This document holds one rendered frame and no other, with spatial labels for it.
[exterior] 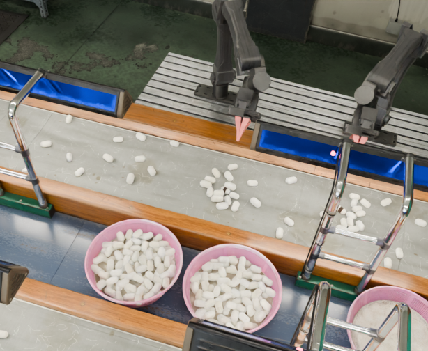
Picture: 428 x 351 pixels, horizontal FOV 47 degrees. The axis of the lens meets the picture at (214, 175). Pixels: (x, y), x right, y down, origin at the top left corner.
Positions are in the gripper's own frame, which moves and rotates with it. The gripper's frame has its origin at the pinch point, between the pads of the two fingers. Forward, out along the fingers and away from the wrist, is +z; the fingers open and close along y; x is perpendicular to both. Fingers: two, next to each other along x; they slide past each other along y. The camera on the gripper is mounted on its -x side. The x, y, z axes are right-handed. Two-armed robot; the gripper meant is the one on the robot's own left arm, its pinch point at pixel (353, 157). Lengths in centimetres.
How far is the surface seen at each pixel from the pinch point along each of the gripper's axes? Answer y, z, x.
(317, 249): -6.3, 28.1, -26.5
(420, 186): 13.3, 6.5, -31.5
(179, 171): -52, 18, 0
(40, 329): -69, 64, -39
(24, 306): -76, 61, -36
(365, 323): 11, 44, -21
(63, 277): -73, 55, -23
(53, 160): -93, 24, -5
